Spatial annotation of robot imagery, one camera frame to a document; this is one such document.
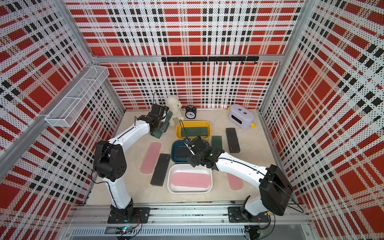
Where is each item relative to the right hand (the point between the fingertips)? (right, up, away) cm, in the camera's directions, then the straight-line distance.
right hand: (199, 150), depth 83 cm
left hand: (-24, +15, +12) cm, 31 cm away
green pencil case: (-26, +8, +8) cm, 28 cm away
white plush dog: (-17, +27, +15) cm, 35 cm away
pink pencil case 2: (+21, -20, +2) cm, 28 cm away
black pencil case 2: (+23, +3, +21) cm, 31 cm away
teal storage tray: (-14, -9, +12) cm, 20 cm away
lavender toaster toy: (+28, +20, +21) cm, 41 cm away
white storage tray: (-6, -8, -8) cm, 13 cm away
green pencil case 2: (-4, +9, +25) cm, 27 cm away
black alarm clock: (-7, +24, +28) cm, 37 cm away
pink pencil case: (-31, -7, +10) cm, 33 cm away
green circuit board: (-34, -35, -14) cm, 51 cm away
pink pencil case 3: (-4, -16, -5) cm, 17 cm away
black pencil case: (-24, -14, +5) cm, 28 cm away
